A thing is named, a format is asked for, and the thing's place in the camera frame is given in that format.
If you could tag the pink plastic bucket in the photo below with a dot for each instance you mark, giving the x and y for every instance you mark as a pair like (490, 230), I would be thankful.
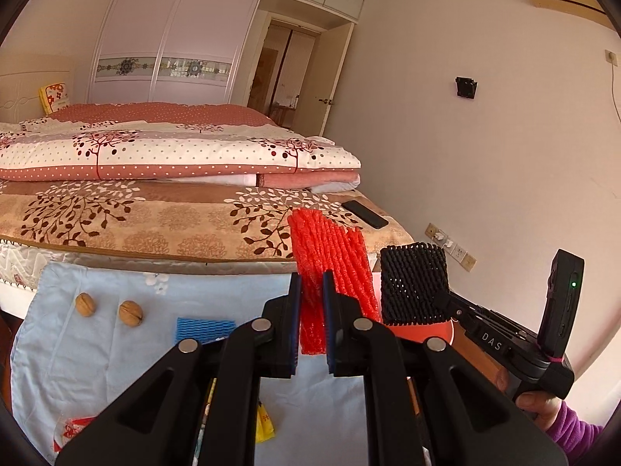
(422, 334)

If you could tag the black foam fruit net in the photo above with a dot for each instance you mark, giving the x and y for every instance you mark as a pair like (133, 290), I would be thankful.
(412, 276)

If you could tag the cream room door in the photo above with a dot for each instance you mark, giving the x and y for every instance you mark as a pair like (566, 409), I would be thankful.
(337, 82)

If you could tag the black wall bracket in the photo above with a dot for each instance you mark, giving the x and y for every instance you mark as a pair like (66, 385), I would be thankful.
(466, 88)

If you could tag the yellow wrapper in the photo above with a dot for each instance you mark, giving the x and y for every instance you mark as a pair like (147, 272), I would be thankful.
(264, 422)

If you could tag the high wall outlet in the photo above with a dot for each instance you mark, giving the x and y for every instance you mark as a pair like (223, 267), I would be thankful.
(611, 57)

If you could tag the white quilted mattress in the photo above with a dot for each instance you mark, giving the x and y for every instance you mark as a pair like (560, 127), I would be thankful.
(19, 272)

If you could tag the white tree print folded quilt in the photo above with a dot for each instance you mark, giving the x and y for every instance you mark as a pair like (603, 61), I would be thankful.
(170, 150)

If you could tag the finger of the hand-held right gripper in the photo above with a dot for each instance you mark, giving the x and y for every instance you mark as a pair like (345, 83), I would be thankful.
(449, 306)

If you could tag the beige leaf print blanket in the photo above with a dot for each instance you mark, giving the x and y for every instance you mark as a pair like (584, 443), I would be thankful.
(170, 218)

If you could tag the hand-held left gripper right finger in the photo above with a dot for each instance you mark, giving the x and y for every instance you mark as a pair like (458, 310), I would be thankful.
(329, 323)

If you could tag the light blue floral cloth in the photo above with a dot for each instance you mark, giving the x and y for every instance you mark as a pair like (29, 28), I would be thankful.
(121, 369)

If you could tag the white sliding door wardrobe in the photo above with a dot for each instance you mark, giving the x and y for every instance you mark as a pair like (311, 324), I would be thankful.
(170, 34)

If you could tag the yellow floral pillow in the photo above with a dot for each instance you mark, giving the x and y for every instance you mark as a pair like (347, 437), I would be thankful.
(56, 98)

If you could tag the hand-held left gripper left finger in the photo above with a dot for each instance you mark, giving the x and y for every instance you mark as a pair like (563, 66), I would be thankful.
(295, 323)

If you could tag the red foam fruit net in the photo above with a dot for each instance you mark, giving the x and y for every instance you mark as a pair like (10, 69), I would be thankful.
(330, 247)

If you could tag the red white plastic wrapper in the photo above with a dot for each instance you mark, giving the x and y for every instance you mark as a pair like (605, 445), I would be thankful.
(73, 432)

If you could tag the black smartphone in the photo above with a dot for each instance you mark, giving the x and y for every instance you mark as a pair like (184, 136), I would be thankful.
(365, 214)

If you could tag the person's right forearm purple sleeve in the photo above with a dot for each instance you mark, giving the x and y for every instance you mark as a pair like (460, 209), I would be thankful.
(575, 434)

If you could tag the person's right hand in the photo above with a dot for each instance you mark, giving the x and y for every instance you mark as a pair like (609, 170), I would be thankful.
(538, 407)

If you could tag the pink folded blanket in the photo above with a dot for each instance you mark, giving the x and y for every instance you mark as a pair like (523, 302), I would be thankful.
(310, 180)

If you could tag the cream headboard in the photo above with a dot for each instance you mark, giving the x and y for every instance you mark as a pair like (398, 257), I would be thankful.
(24, 87)

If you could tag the wall socket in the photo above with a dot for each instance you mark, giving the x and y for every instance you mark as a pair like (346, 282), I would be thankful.
(458, 252)
(468, 263)
(431, 229)

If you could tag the walnut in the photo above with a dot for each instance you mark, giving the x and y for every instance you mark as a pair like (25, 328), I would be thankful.
(86, 305)
(130, 313)

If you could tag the white plug-in charger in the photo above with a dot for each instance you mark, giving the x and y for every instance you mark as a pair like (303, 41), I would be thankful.
(444, 240)

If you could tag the blue foam fruit net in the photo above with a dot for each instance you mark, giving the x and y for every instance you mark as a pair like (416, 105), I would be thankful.
(203, 330)

